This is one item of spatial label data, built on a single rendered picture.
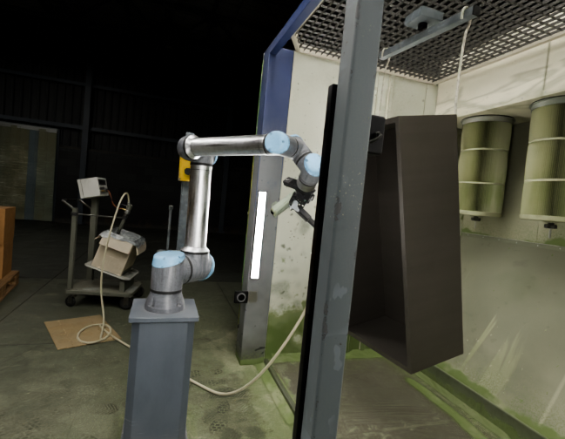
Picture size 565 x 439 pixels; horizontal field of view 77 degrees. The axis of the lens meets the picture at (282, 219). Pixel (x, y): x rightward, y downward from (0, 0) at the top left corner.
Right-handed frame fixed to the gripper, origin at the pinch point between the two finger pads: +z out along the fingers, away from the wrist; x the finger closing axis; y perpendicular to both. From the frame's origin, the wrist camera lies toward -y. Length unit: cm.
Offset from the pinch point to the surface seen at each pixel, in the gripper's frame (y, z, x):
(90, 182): -203, 175, -34
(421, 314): 81, 4, 6
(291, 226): -10, 75, 33
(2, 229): -233, 215, -121
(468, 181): 61, 35, 141
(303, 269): 17, 95, 23
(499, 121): 47, 3, 171
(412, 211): 45, -25, 24
